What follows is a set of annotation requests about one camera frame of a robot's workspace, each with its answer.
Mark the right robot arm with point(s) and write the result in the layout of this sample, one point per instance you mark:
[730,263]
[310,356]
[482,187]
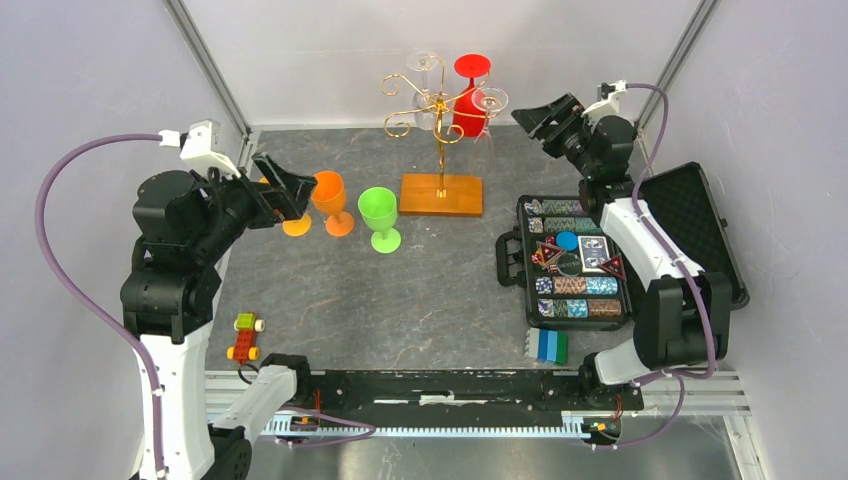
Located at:
[683,319]

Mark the blue round chip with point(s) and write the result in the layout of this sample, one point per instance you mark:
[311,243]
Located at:
[567,240]

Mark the clear dealer button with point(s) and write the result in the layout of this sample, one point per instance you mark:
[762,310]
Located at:
[569,264]

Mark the toy brick car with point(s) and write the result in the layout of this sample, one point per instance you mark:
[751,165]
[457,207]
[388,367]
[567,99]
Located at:
[247,326]

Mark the black poker chip case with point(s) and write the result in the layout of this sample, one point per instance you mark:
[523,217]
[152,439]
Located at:
[681,203]

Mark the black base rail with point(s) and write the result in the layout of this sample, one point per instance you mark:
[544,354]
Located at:
[460,398]

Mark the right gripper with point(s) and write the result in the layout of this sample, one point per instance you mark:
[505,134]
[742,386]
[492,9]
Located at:
[565,111]

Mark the green wine glass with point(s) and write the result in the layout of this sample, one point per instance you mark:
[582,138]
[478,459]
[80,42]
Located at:
[379,210]

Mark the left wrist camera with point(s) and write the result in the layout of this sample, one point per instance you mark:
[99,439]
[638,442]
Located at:
[201,151]

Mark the blue green brick stack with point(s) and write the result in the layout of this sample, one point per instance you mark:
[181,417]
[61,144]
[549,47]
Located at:
[547,346]

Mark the clear glass back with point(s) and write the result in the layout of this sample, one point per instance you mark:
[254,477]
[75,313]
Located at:
[424,63]

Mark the blue playing card deck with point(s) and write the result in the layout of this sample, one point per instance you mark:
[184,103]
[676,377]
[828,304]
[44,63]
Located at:
[594,251]

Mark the orange wine glass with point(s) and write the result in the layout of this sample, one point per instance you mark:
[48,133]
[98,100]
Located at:
[329,197]

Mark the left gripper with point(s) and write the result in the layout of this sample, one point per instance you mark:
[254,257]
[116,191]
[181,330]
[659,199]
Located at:
[273,203]

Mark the clear flute glass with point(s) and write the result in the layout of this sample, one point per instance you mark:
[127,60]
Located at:
[491,101]

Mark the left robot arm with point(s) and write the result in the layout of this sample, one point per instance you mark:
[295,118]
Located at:
[188,222]

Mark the yellow wine glass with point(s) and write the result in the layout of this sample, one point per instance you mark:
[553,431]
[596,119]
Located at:
[295,228]

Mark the red wine glass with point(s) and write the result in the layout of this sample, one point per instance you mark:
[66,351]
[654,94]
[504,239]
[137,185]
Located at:
[467,118]

